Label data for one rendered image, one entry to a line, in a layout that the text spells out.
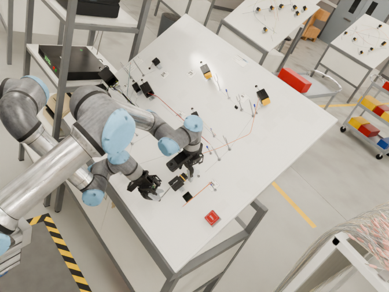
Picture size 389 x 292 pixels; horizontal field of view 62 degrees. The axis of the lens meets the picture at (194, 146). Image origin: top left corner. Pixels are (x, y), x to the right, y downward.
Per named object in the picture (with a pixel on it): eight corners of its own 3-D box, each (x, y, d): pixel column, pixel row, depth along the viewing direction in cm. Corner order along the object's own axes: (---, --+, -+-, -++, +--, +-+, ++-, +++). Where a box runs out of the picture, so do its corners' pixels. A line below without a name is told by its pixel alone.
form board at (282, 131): (64, 119, 202) (62, 117, 201) (186, 15, 211) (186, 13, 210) (176, 273, 145) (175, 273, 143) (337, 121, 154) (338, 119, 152)
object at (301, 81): (263, 162, 409) (308, 88, 350) (237, 138, 434) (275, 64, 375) (303, 149, 474) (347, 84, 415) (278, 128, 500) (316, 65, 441)
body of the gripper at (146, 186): (157, 196, 142) (142, 181, 134) (142, 196, 146) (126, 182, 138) (162, 181, 146) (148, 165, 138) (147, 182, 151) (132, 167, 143)
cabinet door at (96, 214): (99, 234, 200) (111, 190, 178) (61, 175, 226) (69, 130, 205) (102, 233, 201) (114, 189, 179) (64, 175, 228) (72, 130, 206)
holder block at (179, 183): (170, 185, 156) (167, 182, 152) (179, 178, 156) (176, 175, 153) (175, 192, 154) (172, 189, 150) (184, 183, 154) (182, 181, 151)
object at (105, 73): (112, 73, 205) (99, 58, 193) (125, 88, 197) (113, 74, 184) (103, 80, 205) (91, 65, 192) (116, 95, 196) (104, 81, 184)
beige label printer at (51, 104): (55, 132, 220) (58, 109, 209) (41, 115, 229) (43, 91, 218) (95, 125, 241) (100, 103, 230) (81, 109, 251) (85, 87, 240)
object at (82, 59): (59, 81, 196) (60, 72, 192) (37, 53, 213) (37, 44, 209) (108, 80, 218) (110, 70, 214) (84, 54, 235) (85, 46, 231)
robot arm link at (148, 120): (46, 98, 94) (142, 128, 138) (66, 120, 89) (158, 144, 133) (67, 65, 92) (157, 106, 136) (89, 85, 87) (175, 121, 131)
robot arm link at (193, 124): (178, 120, 126) (194, 110, 130) (177, 138, 134) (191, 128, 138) (192, 131, 123) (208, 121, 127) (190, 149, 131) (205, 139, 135)
